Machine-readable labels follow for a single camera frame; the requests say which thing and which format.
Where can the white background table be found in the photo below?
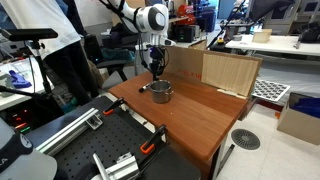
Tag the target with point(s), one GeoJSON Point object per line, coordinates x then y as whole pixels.
{"type": "Point", "coordinates": [276, 44]}

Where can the person in white shirt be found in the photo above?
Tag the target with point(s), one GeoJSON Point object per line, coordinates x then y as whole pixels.
{"type": "Point", "coordinates": [63, 54]}

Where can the small silver pot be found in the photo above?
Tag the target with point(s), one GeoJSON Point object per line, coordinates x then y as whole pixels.
{"type": "Point", "coordinates": [161, 91]}

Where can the orange black clamp near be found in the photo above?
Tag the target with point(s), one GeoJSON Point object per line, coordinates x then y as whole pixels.
{"type": "Point", "coordinates": [148, 146]}

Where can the aluminium extrusion rail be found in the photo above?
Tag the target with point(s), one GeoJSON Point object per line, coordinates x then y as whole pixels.
{"type": "Point", "coordinates": [91, 119]}

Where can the small wooden box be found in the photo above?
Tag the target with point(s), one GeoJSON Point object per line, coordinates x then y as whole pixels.
{"type": "Point", "coordinates": [262, 36]}

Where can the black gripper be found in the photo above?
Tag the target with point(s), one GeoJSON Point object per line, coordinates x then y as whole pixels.
{"type": "Point", "coordinates": [157, 63]}

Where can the blue glove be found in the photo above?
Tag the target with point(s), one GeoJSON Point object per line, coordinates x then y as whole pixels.
{"type": "Point", "coordinates": [18, 81]}

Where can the black white dry-erase marker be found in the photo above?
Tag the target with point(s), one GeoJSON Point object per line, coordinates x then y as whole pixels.
{"type": "Point", "coordinates": [142, 89]}

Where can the black office chair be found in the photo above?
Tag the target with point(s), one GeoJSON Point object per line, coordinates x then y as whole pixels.
{"type": "Point", "coordinates": [114, 60]}

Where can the brown cardboard box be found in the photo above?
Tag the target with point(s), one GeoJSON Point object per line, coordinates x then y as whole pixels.
{"type": "Point", "coordinates": [229, 72]}

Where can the cardboard box on floor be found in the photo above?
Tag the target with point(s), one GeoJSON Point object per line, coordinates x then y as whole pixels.
{"type": "Point", "coordinates": [300, 118]}

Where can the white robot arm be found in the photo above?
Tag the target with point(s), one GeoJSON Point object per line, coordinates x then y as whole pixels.
{"type": "Point", "coordinates": [151, 24]}

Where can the wooden desk board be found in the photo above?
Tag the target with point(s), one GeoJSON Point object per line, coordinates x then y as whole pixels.
{"type": "Point", "coordinates": [197, 117]}

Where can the orange black clamp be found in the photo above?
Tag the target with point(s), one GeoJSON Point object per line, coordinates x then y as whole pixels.
{"type": "Point", "coordinates": [114, 105]}
{"type": "Point", "coordinates": [148, 146]}

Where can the black perforated breadboard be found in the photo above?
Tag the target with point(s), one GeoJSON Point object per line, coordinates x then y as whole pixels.
{"type": "Point", "coordinates": [119, 134]}

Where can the round floor drain grate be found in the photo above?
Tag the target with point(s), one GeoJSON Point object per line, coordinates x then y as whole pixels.
{"type": "Point", "coordinates": [245, 139]}

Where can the orange black clamp far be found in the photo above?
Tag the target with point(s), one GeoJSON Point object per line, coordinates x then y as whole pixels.
{"type": "Point", "coordinates": [114, 105]}

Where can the checkerboard calibration panel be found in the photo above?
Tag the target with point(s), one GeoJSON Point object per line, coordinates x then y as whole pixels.
{"type": "Point", "coordinates": [271, 91]}

